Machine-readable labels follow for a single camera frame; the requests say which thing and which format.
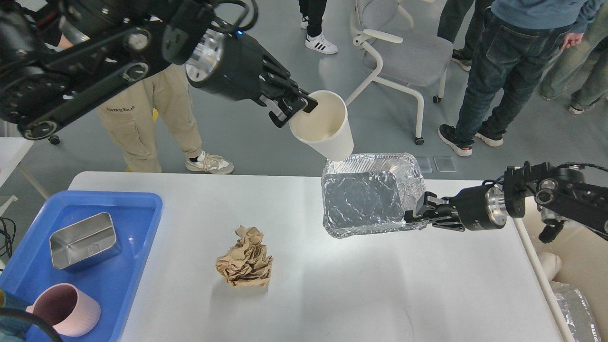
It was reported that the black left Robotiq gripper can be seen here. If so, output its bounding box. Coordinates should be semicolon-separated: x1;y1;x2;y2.
185;30;319;128

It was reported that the brown paper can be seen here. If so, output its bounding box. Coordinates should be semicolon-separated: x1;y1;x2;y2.
216;226;273;286

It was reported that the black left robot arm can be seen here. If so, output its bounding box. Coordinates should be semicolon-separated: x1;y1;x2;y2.
0;0;318;140

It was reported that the person in dark jeans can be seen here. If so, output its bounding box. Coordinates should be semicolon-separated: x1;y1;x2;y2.
438;0;603;157

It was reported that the blue plastic tray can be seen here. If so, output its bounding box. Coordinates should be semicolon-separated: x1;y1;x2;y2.
0;190;162;342

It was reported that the aluminium foil tray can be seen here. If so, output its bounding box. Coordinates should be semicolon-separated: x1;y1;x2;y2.
321;153;426;238

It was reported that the person in khaki trousers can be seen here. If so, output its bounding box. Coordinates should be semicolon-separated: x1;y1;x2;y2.
97;64;234;175

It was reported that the pink ribbed mug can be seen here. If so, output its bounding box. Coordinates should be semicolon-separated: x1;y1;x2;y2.
26;283;101;337

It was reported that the stainless steel rectangular tray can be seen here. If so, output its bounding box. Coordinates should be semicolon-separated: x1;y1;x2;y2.
49;212;122;273

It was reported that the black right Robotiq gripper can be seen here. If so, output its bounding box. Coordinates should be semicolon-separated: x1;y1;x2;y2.
404;184;508;232

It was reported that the beige plastic bin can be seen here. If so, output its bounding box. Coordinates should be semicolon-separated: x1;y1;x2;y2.
514;197;608;342

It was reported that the person in black trousers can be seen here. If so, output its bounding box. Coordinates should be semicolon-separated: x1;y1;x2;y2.
298;0;337;55

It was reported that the person in dark trousers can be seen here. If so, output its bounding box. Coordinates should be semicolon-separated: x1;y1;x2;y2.
436;0;494;72

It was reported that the teal object at corner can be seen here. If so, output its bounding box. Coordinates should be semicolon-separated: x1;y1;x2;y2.
0;289;63;342

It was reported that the person in blue jeans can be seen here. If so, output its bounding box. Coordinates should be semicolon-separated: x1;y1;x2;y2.
539;2;608;114

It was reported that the white side table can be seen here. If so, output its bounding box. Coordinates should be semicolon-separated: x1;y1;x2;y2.
0;137;50;200

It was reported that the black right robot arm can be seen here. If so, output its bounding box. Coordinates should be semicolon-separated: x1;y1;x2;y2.
404;162;608;243

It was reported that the crumpled foil in bin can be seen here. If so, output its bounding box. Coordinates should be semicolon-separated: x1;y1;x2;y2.
550;281;601;342

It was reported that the white paper cup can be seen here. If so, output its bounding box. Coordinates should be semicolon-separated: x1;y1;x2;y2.
289;90;354;162

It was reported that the grey white office chair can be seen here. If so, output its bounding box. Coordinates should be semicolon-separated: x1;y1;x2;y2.
345;0;453;145

